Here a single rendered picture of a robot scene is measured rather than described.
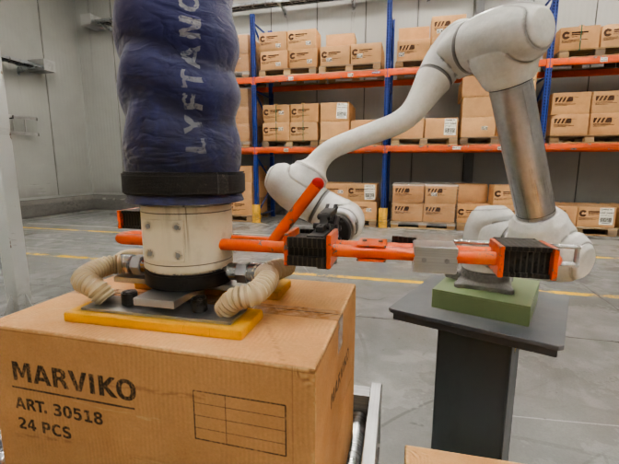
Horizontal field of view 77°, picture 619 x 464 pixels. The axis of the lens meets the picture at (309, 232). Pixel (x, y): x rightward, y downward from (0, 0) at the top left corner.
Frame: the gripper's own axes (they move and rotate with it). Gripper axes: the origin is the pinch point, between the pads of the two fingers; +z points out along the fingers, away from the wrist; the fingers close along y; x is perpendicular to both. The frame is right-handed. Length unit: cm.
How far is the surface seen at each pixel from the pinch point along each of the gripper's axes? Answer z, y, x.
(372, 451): -7.6, 46.6, -10.5
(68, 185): -789, 40, 848
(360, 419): -27, 53, -6
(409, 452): -17, 53, -19
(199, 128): 7.2, -20.9, 19.1
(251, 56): -714, -230, 291
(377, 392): -30, 47, -10
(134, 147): 10.2, -17.7, 29.5
